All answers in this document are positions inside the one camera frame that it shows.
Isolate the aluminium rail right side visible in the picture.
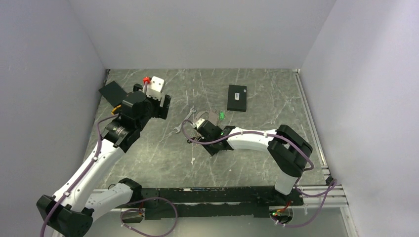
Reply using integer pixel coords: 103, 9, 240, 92
292, 69, 349, 208

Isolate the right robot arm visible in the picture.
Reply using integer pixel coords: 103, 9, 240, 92
195, 119, 314, 205

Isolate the yellow handled screwdriver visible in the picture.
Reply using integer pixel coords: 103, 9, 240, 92
111, 105, 121, 115

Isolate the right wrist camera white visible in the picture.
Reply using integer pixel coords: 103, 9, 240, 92
195, 118, 206, 129

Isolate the steel key holder plate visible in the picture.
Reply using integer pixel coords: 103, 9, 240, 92
193, 109, 223, 125

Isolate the black box on table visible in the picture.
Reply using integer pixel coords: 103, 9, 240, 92
227, 84, 247, 112

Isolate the small silver wrench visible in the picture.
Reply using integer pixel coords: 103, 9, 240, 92
172, 106, 197, 134

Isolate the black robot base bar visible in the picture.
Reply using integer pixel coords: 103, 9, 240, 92
109, 185, 304, 220

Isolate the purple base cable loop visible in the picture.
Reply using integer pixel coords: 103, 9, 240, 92
120, 197, 178, 237

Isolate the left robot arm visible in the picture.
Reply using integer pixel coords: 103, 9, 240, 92
36, 81, 171, 237

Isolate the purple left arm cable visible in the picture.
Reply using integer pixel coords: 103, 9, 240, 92
39, 114, 120, 237

